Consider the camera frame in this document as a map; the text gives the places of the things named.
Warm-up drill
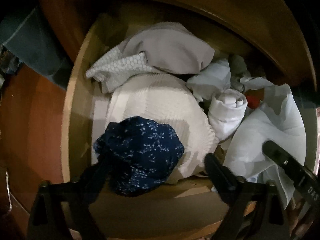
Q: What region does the pale blue white garment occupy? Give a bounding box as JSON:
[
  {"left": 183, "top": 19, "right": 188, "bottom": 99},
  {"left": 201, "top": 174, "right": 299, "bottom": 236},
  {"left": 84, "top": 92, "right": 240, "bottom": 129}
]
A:
[{"left": 223, "top": 84, "right": 306, "bottom": 207}]

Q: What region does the navy floral underwear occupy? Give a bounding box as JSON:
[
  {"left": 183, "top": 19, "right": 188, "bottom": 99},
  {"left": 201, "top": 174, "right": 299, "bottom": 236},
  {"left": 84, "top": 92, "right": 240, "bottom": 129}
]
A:
[{"left": 93, "top": 116, "right": 184, "bottom": 197}]

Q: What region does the wooden drawer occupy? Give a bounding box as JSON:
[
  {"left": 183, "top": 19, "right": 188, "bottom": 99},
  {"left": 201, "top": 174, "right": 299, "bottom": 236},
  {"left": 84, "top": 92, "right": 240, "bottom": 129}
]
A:
[{"left": 61, "top": 17, "right": 318, "bottom": 240}]

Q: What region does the red garment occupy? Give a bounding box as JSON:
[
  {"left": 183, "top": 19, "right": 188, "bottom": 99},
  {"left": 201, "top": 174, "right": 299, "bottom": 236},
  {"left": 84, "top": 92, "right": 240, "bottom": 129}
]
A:
[{"left": 245, "top": 88, "right": 265, "bottom": 109}]

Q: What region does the rolled white garment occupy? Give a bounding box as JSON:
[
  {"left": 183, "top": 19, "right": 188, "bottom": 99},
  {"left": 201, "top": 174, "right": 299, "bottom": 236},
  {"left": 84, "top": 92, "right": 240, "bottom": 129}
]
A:
[{"left": 208, "top": 89, "right": 247, "bottom": 141}]

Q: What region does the grey sock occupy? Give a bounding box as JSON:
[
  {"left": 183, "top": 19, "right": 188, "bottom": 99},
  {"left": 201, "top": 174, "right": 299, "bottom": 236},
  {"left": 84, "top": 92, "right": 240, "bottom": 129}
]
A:
[{"left": 229, "top": 55, "right": 251, "bottom": 92}]

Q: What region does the light blue folded cloth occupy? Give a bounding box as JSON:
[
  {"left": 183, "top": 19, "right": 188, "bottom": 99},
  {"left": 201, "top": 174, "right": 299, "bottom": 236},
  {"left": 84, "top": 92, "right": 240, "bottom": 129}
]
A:
[{"left": 186, "top": 59, "right": 231, "bottom": 102}]

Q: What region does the white ribbed garment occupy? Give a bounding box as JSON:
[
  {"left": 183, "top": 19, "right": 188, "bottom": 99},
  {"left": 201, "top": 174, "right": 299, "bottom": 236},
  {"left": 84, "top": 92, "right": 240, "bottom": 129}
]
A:
[{"left": 105, "top": 74, "right": 218, "bottom": 184}]

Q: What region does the white dotted garment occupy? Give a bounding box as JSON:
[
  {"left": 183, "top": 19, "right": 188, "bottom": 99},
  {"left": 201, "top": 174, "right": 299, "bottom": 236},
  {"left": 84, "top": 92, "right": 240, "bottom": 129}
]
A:
[{"left": 85, "top": 46, "right": 163, "bottom": 94}]

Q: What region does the wooden nightstand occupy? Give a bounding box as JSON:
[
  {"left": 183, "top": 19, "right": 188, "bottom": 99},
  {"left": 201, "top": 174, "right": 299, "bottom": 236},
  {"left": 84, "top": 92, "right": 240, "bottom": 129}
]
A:
[{"left": 41, "top": 0, "right": 318, "bottom": 92}]

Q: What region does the blue grid tablecloth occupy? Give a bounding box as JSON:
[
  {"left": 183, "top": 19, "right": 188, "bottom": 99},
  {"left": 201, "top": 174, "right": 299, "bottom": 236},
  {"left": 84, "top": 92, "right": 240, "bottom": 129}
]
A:
[{"left": 1, "top": 8, "right": 73, "bottom": 89}]

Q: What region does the grey beige garment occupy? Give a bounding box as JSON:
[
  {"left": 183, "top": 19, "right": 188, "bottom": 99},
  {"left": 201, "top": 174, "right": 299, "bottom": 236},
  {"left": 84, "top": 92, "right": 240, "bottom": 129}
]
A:
[{"left": 119, "top": 22, "right": 215, "bottom": 74}]

